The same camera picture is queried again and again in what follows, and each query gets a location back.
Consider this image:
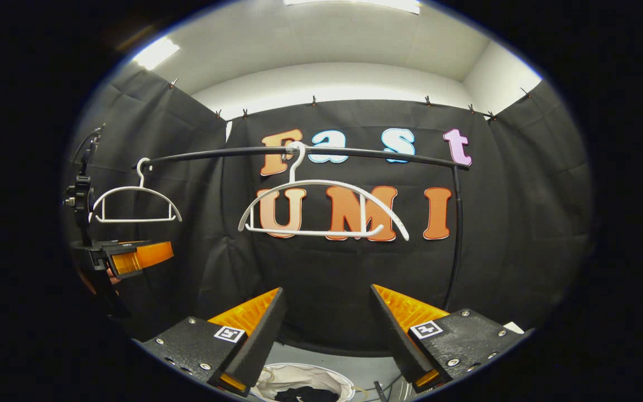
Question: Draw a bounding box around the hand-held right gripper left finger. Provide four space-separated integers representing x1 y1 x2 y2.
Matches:
137 287 287 398

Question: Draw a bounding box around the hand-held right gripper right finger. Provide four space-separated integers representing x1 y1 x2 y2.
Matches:
369 284 535 394

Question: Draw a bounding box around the white fabric laundry hamper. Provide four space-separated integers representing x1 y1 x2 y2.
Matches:
252 363 356 402

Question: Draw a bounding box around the black ribbed jacket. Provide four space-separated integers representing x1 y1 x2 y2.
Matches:
274 385 340 402

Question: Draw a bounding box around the white clothes hanger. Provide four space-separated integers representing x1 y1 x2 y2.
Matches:
238 141 410 242
88 157 183 224

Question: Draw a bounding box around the black clothes rack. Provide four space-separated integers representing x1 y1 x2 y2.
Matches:
133 145 472 310

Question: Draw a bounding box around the ceiling light panel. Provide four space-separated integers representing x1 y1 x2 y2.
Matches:
132 36 181 70
284 0 421 15

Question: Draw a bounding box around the black backdrop cloth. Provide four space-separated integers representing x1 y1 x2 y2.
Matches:
65 67 596 358

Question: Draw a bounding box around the row of black clips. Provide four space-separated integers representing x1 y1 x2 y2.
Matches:
169 78 531 121

